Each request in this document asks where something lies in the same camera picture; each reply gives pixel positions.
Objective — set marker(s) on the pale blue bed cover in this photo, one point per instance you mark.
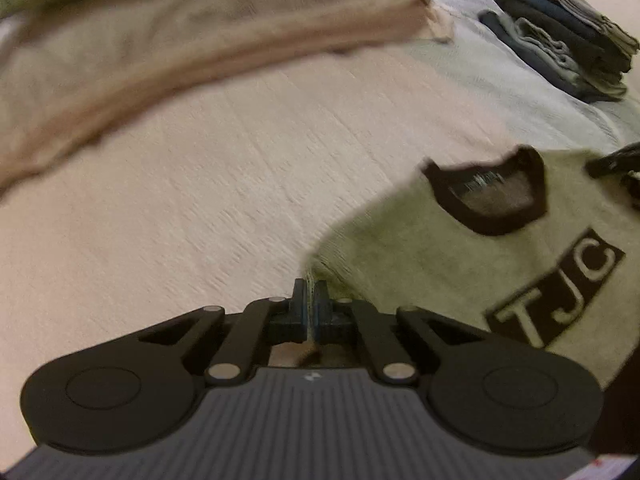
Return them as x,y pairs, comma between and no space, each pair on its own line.
500,75

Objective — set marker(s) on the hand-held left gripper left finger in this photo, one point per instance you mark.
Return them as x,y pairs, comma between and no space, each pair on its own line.
300,310

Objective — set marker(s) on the beige folded blanket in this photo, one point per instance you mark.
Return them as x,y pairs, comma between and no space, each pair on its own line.
200,45

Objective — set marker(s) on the cream bed sheet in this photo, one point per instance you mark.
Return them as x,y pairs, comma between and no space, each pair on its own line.
200,210

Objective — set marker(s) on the stack of folded clothes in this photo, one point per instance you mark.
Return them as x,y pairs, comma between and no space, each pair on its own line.
560,35

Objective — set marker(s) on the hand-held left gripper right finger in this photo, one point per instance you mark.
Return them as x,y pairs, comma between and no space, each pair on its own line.
320,310

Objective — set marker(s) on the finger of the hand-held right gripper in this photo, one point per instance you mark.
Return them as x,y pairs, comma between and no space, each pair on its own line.
612,162

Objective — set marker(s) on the green sweatshirt with black collar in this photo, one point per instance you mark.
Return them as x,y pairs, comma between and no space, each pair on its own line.
425,265

